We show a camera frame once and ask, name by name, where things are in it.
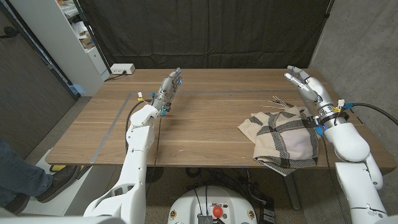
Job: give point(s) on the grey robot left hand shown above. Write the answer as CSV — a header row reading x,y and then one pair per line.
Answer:
x,y
168,90

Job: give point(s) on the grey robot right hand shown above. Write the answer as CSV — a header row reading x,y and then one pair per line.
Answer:
x,y
317,90

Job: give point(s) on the beige plaid scarf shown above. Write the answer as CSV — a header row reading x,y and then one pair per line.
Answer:
x,y
280,143

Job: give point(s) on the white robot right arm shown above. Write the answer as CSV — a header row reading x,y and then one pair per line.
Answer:
x,y
357,186

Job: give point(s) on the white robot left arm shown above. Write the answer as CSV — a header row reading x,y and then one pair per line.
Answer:
x,y
136,168

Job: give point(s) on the white power outlet box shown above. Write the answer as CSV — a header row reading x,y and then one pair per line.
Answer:
x,y
122,68

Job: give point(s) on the black backdrop curtain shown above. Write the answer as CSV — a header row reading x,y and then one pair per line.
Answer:
x,y
202,31

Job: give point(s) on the black backdrop stand pole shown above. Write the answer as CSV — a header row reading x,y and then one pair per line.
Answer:
x,y
329,9
93,37

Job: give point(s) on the round black floor fan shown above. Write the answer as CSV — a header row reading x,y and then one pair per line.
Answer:
x,y
157,174

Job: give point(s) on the small cardboard box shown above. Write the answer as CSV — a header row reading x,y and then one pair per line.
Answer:
x,y
87,42

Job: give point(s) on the grey table leg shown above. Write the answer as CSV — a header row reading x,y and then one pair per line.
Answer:
x,y
292,193

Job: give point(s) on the white robot torso base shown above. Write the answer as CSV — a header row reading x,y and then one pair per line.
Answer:
x,y
186,205

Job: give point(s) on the white shelf cabinet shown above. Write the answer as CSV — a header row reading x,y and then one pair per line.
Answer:
x,y
59,46

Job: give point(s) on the red emergency stop button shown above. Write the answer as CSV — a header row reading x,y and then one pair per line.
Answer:
x,y
217,211

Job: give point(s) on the black floor power strip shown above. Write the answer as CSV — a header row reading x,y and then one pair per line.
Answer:
x,y
267,214

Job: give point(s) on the dark leather shoe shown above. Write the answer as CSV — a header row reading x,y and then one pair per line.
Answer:
x,y
17,203
59,183

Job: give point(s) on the person's leg in jeans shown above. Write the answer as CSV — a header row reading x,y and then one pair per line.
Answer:
x,y
18,174

